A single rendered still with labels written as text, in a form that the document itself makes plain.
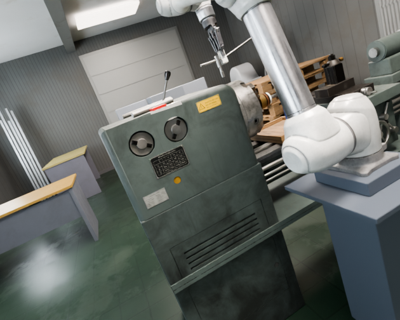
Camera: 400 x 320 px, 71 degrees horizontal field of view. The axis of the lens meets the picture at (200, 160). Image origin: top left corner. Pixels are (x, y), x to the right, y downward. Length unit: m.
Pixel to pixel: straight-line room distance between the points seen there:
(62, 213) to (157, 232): 2.46
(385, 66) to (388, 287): 1.40
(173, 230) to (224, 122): 0.51
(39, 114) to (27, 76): 0.86
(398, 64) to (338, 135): 1.33
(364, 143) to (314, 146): 0.23
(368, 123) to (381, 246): 0.44
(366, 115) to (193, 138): 0.63
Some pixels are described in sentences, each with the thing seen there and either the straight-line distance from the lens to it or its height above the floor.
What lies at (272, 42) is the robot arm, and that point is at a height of 1.33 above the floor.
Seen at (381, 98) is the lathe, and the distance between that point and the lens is 1.77.
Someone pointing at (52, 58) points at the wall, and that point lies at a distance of 7.54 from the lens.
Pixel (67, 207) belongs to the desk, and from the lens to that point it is 3.55.
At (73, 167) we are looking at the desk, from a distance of 5.66.
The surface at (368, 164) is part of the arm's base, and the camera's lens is 1.17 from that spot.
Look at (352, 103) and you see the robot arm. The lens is 1.10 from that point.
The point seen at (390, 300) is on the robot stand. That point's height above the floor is 0.29.
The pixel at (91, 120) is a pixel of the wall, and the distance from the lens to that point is 7.36.
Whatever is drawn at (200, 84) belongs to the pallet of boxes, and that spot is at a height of 1.25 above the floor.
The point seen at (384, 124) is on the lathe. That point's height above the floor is 0.75.
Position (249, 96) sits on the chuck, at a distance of 1.41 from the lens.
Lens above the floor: 1.30
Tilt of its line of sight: 15 degrees down
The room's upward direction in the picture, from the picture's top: 21 degrees counter-clockwise
